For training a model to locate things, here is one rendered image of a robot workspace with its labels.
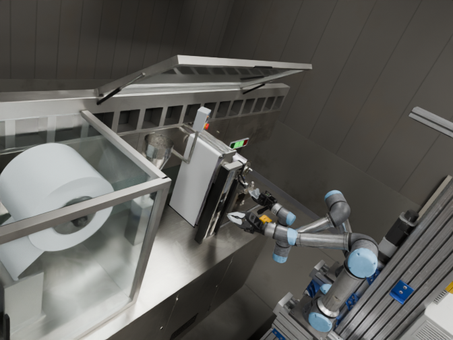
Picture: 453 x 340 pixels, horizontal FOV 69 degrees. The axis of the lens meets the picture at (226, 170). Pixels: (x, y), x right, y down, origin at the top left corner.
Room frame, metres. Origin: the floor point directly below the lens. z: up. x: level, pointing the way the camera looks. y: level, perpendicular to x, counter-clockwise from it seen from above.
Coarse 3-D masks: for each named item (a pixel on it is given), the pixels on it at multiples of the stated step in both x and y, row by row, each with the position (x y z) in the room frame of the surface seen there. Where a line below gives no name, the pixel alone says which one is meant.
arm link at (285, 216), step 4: (280, 208) 1.81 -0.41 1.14; (284, 208) 1.82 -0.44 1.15; (280, 212) 1.79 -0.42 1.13; (284, 212) 1.79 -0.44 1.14; (288, 212) 1.79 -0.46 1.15; (276, 216) 1.80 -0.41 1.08; (280, 216) 1.78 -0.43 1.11; (284, 216) 1.77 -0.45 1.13; (288, 216) 1.77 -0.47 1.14; (292, 216) 1.77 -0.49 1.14; (280, 220) 1.77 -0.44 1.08; (284, 220) 1.76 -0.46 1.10; (288, 220) 1.75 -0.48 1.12; (292, 220) 1.75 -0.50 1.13; (284, 224) 1.76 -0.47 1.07; (288, 224) 1.75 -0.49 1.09
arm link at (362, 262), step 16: (368, 240) 1.31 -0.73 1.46; (352, 256) 1.20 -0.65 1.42; (368, 256) 1.19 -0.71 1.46; (352, 272) 1.18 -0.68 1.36; (368, 272) 1.17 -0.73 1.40; (336, 288) 1.21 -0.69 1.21; (352, 288) 1.20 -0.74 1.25; (320, 304) 1.22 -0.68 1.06; (336, 304) 1.20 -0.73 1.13; (320, 320) 1.17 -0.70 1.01
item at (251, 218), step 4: (248, 212) 1.35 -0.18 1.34; (252, 212) 1.35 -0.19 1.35; (248, 216) 1.33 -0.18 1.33; (252, 216) 1.34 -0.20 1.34; (256, 216) 1.36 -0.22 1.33; (248, 220) 1.32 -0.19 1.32; (252, 220) 1.33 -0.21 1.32; (256, 220) 1.35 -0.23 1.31; (260, 220) 1.38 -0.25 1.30; (252, 224) 1.33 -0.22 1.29; (256, 224) 1.34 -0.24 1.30; (260, 224) 1.37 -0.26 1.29; (256, 228) 1.35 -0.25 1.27; (260, 228) 1.36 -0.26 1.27
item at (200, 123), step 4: (200, 108) 1.48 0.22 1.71; (204, 108) 1.50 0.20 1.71; (200, 112) 1.44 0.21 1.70; (204, 112) 1.45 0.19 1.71; (208, 112) 1.47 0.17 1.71; (196, 116) 1.44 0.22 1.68; (200, 116) 1.44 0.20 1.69; (204, 116) 1.44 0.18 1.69; (208, 116) 1.49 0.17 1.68; (196, 120) 1.44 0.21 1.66; (200, 120) 1.44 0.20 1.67; (204, 120) 1.44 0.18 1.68; (196, 124) 1.44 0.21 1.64; (200, 124) 1.44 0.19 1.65; (204, 124) 1.45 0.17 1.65; (208, 124) 1.47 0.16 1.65; (192, 128) 1.44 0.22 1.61; (196, 128) 1.44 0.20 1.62; (200, 128) 1.44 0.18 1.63; (204, 128) 1.47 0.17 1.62
